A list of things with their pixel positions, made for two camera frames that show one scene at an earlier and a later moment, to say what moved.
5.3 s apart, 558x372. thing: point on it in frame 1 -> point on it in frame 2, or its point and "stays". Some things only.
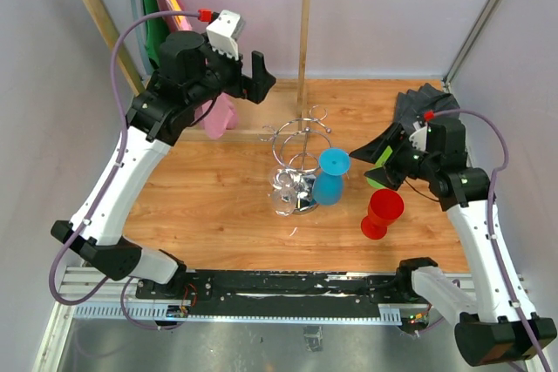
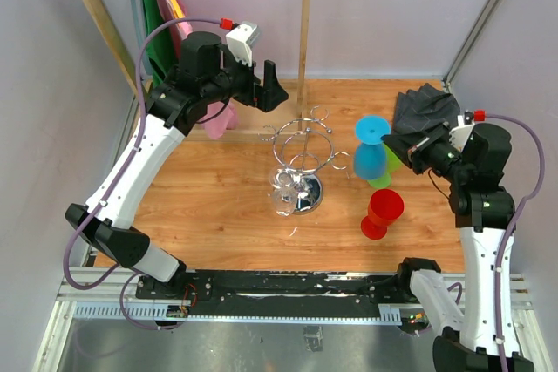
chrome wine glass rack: (296, 145) stays
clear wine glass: (284, 193) stays
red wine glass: (384, 207) stays
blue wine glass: (328, 180) -> (370, 151)
